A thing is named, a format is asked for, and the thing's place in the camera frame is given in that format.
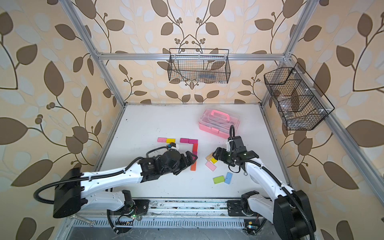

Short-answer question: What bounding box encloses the pink plastic storage box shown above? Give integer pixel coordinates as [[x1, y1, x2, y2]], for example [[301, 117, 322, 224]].
[[199, 109, 240, 139]]

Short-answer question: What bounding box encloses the yellow block in row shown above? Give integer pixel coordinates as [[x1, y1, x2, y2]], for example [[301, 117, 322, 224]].
[[166, 139, 176, 144]]

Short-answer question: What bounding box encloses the light pink block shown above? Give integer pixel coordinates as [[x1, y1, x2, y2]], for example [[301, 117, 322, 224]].
[[206, 162, 217, 172]]

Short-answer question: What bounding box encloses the back black wire basket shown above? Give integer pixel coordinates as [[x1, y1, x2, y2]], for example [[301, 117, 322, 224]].
[[167, 48, 231, 84]]

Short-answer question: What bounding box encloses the natural wood block in pile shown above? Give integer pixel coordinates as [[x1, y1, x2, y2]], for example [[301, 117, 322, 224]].
[[206, 153, 213, 161]]

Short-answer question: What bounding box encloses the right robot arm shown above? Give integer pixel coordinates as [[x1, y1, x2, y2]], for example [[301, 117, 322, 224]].
[[212, 136, 316, 240]]

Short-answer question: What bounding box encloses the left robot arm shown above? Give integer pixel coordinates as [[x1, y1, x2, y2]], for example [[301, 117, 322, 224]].
[[33, 144, 198, 235]]

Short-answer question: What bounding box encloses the pink block in row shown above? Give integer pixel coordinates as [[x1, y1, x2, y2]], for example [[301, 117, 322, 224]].
[[157, 138, 167, 143]]

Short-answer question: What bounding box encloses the orange block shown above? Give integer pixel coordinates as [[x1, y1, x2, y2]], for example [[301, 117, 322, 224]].
[[191, 162, 197, 172]]

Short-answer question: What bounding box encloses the white tape roll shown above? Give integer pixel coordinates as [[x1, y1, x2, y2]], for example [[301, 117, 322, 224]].
[[249, 172, 262, 184]]

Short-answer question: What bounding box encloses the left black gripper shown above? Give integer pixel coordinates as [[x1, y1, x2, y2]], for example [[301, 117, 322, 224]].
[[159, 150, 199, 176]]

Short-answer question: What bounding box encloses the black wire basket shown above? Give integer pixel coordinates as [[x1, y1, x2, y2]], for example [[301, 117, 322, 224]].
[[264, 63, 335, 131], [167, 48, 231, 84]]

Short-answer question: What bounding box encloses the blue block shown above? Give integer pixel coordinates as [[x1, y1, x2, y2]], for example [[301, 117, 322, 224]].
[[225, 172, 233, 185]]

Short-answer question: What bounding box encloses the silver wrench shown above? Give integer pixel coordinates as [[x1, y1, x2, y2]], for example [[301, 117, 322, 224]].
[[69, 214, 96, 228]]

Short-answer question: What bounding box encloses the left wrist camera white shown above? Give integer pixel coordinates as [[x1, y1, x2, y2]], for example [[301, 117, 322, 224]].
[[167, 143, 179, 151]]

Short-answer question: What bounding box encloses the right black wire basket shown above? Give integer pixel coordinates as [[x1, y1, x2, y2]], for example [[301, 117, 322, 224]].
[[264, 63, 335, 131]]

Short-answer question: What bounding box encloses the green block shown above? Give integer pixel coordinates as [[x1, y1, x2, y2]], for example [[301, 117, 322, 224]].
[[213, 176, 226, 185]]

